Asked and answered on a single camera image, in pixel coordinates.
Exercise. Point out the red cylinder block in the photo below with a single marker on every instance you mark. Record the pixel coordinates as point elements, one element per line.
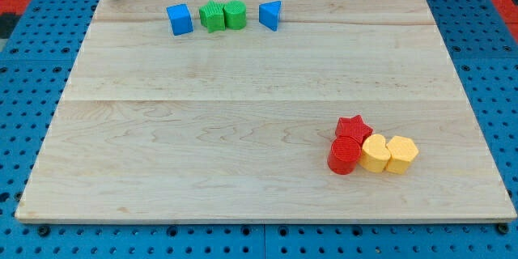
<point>344,155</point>

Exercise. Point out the yellow hexagon block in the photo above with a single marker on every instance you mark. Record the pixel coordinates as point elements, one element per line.
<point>403,151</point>

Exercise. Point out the green cylinder block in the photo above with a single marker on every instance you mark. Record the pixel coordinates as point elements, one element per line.
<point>235,15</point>

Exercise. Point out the green star block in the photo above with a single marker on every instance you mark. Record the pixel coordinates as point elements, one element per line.
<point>212,16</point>

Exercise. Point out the wooden board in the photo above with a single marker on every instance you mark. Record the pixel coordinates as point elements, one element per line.
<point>236,126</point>

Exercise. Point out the blue cube block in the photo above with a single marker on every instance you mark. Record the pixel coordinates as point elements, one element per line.
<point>180,19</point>

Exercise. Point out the red star block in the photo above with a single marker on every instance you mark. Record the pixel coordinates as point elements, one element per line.
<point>353,127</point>

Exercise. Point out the blue triangle block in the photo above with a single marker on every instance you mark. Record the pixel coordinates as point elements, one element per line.
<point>269,14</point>

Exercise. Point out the yellow heart block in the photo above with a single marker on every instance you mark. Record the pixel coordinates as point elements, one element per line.
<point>375,155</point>

